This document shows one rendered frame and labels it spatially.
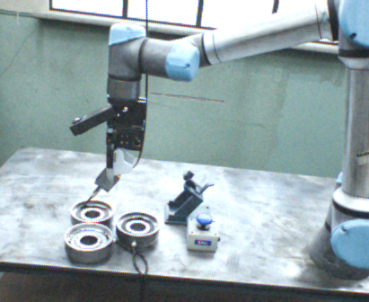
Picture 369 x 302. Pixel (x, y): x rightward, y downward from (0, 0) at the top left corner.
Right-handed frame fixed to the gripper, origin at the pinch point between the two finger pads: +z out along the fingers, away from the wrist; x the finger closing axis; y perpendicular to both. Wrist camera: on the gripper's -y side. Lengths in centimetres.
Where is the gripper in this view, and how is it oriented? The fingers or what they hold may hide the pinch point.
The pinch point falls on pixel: (109, 175)
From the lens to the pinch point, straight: 98.7
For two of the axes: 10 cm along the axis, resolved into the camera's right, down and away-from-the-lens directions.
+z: -1.2, 9.2, 3.8
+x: -0.2, -3.9, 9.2
